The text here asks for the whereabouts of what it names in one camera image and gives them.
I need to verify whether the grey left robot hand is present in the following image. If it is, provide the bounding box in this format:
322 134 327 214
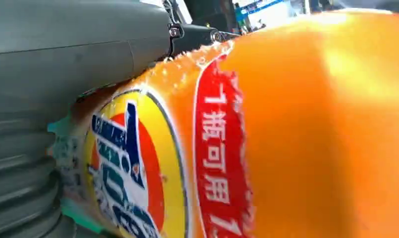
0 0 241 114

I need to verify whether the orange drink bottle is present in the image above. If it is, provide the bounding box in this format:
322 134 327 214
53 8 399 238

